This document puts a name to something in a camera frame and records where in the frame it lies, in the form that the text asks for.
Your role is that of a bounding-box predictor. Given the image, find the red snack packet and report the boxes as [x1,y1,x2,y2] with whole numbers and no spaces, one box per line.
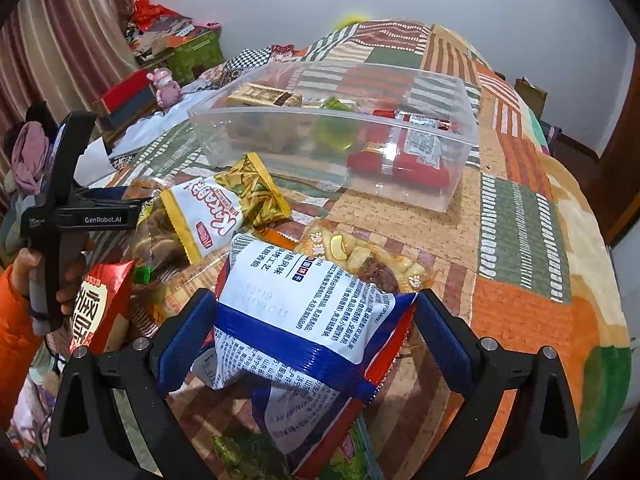
[346,124,450,190]

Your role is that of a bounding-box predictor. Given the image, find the brown bread pack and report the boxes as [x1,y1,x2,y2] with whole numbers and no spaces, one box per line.
[124,177,188,271]

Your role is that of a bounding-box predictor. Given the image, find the pink clothes pile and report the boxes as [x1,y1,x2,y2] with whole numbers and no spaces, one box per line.
[3,122,50,196]

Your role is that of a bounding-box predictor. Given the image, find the brown paper bag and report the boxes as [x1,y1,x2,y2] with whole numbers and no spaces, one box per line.
[514,77,548,119]

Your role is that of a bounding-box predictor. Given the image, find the striped pink curtain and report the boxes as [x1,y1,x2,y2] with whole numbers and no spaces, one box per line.
[1,0,139,130]

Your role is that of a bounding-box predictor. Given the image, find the orange jacket sleeve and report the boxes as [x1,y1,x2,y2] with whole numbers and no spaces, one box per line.
[0,260,41,432]

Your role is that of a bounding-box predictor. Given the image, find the blue white snack bag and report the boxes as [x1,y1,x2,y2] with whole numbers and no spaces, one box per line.
[192,234,416,479]

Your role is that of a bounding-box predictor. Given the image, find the white plastic bag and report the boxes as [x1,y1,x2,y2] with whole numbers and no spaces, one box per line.
[74,90,215,186]

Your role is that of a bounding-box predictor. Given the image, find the person's left hand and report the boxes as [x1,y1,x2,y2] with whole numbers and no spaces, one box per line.
[10,238,97,317]

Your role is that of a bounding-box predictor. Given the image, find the green cardboard box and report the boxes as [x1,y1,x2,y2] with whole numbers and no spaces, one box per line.
[165,30,224,86]

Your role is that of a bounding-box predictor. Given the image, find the red flat box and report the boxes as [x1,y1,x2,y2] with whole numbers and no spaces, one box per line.
[92,70,150,116]

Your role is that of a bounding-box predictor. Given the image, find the pink plush toy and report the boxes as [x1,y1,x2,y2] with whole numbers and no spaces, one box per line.
[146,67,182,110]

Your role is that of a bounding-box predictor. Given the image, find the yellow white snack bag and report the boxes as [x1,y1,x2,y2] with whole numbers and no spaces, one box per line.
[160,152,292,264]

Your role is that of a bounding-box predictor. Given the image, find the brown barcode biscuit pack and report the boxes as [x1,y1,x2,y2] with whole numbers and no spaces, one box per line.
[226,84,303,153]

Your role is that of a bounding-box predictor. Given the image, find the green jelly cup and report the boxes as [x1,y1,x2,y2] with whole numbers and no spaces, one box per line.
[312,96,360,153]

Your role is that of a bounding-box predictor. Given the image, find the mixed nut cracker bag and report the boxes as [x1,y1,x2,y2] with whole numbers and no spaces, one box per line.
[294,220,436,294]

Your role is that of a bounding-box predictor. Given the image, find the clear plastic storage bin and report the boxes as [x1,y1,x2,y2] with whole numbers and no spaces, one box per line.
[189,61,480,212]

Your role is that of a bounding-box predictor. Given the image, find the red chinese snack bag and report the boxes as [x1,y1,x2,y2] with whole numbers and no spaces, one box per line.
[70,260,134,354]

